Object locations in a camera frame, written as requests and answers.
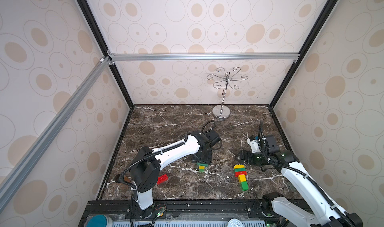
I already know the yellow square lego back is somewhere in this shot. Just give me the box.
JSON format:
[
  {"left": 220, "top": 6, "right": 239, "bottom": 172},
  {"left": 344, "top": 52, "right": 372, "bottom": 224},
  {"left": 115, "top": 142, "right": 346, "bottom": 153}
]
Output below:
[{"left": 234, "top": 164, "right": 245, "bottom": 169}]

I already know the green long lego back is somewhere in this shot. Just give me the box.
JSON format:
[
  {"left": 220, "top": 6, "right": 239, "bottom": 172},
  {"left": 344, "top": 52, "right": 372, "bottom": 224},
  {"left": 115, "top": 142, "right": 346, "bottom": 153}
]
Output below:
[{"left": 234, "top": 168, "right": 246, "bottom": 173}]

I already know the green long lego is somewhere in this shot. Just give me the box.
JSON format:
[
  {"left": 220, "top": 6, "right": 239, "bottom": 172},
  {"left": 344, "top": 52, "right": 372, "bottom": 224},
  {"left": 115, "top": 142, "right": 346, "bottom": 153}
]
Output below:
[
  {"left": 197, "top": 163, "right": 209, "bottom": 167},
  {"left": 234, "top": 168, "right": 246, "bottom": 173}
]

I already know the red long lego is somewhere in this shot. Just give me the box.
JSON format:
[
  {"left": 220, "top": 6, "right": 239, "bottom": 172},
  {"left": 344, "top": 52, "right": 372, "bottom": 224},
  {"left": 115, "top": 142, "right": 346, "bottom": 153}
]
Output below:
[
  {"left": 157, "top": 174, "right": 169, "bottom": 185},
  {"left": 235, "top": 171, "right": 247, "bottom": 177}
]

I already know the green long lego front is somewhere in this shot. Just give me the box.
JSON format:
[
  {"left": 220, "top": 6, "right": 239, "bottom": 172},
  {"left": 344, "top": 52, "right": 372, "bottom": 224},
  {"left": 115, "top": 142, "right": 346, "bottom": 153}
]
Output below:
[{"left": 197, "top": 163, "right": 209, "bottom": 167}]

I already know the green square lego front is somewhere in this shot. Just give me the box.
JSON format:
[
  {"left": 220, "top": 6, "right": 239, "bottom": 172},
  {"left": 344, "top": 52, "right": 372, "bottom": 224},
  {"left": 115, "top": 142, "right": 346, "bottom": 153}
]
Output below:
[{"left": 240, "top": 181, "right": 249, "bottom": 191}]

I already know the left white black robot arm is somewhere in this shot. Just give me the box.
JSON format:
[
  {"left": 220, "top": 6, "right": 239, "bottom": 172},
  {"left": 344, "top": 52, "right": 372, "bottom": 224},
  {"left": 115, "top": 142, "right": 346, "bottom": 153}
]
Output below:
[{"left": 115, "top": 120, "right": 222, "bottom": 211}]

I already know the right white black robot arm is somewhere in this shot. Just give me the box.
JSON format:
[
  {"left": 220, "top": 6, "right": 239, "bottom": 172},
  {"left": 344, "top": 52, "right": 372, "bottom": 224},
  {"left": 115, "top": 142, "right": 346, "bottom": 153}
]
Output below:
[{"left": 234, "top": 124, "right": 363, "bottom": 227}]

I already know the chrome hook stand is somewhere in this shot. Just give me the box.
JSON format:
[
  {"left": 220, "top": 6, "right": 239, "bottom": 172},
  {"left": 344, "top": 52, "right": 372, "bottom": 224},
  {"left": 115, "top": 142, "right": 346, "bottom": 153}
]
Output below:
[{"left": 207, "top": 66, "right": 249, "bottom": 121}]

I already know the teal white round object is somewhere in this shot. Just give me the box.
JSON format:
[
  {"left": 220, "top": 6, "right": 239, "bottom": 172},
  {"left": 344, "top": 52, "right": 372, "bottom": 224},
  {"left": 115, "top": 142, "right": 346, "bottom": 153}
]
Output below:
[{"left": 85, "top": 215, "right": 114, "bottom": 227}]

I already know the horizontal aluminium rail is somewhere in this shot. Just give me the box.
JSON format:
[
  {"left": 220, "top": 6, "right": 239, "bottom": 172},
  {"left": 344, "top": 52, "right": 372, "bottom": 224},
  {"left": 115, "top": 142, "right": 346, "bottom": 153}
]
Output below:
[{"left": 111, "top": 52, "right": 300, "bottom": 61}]

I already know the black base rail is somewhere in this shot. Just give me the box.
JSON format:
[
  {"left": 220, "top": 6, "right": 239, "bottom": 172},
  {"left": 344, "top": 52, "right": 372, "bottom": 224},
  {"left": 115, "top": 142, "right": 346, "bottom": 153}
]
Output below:
[{"left": 78, "top": 199, "right": 337, "bottom": 227}]

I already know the left slanted aluminium rail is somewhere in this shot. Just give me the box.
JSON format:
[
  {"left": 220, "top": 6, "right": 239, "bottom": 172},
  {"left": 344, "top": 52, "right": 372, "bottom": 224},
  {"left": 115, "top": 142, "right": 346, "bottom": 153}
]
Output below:
[{"left": 1, "top": 56, "right": 112, "bottom": 211}]

